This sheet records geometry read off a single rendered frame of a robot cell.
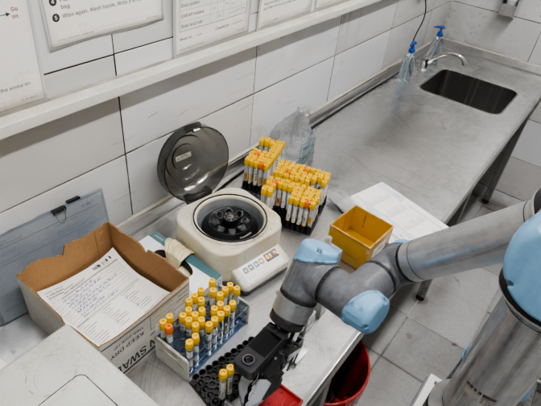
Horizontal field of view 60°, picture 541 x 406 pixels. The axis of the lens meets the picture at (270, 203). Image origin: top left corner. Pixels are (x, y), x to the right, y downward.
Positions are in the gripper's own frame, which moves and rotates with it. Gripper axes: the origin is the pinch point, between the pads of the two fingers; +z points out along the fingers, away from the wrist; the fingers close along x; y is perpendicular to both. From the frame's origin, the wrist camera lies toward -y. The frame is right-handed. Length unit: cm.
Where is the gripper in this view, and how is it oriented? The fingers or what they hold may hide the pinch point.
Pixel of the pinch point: (244, 405)
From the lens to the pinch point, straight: 100.6
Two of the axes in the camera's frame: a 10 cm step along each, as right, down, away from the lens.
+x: -7.9, -4.3, 4.3
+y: 4.8, 0.0, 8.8
